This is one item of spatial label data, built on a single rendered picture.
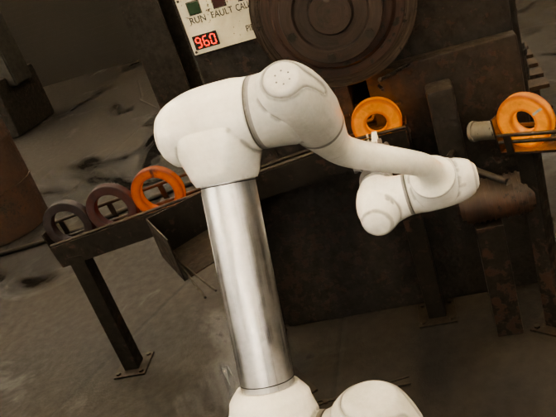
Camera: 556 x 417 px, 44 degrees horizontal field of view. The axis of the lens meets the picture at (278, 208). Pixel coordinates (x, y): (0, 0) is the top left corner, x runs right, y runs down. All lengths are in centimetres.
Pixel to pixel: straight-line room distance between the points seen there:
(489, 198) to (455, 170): 45
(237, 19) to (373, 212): 86
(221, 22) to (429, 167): 94
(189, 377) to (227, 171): 151
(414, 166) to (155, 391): 148
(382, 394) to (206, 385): 139
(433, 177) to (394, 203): 13
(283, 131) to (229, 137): 9
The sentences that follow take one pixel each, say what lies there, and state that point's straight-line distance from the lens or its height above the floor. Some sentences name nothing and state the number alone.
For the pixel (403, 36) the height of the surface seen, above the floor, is 98.
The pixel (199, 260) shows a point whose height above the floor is 59.
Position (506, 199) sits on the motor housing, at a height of 49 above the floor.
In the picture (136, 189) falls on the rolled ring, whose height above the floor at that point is 71.
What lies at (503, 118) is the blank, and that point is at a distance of 202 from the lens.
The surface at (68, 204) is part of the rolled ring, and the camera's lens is 249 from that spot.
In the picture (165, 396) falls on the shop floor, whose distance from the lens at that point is 259.
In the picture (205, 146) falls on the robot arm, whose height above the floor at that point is 112.
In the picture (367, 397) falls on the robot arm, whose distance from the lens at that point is 121.
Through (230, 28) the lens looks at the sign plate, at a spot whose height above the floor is 111.
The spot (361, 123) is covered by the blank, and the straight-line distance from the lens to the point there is 213.
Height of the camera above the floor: 149
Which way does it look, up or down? 25 degrees down
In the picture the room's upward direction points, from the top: 19 degrees counter-clockwise
